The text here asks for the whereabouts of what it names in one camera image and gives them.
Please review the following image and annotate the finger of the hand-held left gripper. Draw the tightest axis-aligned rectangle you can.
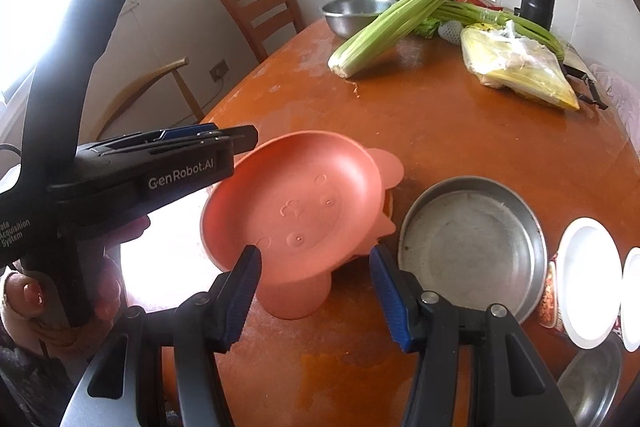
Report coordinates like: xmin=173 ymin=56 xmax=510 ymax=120
xmin=197 ymin=125 xmax=259 ymax=154
xmin=97 ymin=124 xmax=220 ymax=148

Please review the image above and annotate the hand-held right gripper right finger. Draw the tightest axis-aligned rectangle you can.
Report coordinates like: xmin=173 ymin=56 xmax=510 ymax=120
xmin=369 ymin=244 xmax=564 ymax=427

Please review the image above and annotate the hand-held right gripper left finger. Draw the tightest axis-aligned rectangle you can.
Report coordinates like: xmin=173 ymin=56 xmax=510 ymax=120
xmin=60 ymin=244 xmax=264 ymax=427

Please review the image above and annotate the pink pig-shaped plate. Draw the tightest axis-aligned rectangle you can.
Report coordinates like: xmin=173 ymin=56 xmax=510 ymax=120
xmin=200 ymin=130 xmax=386 ymax=275
xmin=257 ymin=148 xmax=406 ymax=321

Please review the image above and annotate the white bowl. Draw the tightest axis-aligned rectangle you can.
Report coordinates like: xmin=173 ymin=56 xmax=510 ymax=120
xmin=539 ymin=217 xmax=623 ymax=350
xmin=619 ymin=247 xmax=640 ymax=353

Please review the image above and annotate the person's left hand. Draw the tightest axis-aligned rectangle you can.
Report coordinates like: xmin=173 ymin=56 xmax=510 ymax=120
xmin=0 ymin=213 xmax=152 ymax=349

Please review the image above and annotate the light wooden armchair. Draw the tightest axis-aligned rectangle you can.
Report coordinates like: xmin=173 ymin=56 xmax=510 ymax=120
xmin=92 ymin=57 xmax=206 ymax=142

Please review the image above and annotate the round steel pan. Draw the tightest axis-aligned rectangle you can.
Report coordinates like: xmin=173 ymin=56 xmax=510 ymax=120
xmin=397 ymin=176 xmax=548 ymax=325

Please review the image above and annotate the window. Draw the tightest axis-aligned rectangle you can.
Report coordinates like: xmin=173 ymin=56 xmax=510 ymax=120
xmin=0 ymin=0 xmax=108 ymax=118

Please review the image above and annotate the celery bunch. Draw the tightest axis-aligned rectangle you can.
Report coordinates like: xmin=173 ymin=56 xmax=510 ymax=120
xmin=327 ymin=0 xmax=473 ymax=80
xmin=430 ymin=0 xmax=568 ymax=60

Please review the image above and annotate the shallow steel plate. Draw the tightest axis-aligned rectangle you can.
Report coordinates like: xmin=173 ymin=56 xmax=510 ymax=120
xmin=556 ymin=334 xmax=623 ymax=427

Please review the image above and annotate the green leafy vegetable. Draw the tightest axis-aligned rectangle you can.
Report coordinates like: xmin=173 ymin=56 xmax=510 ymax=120
xmin=412 ymin=19 xmax=441 ymax=38

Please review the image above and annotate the white foam fruit net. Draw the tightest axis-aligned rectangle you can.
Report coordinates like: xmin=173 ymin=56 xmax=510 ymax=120
xmin=437 ymin=19 xmax=466 ymax=44

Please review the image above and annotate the clear bag of yellow noodles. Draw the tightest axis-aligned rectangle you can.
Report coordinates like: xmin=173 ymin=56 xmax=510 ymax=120
xmin=460 ymin=22 xmax=582 ymax=112

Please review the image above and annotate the pink printed garment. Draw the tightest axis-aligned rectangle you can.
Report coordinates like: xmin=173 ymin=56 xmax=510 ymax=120
xmin=587 ymin=62 xmax=632 ymax=108

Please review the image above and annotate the black metal handle frame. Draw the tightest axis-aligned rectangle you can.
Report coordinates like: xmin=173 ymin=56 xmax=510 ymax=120
xmin=562 ymin=62 xmax=608 ymax=110

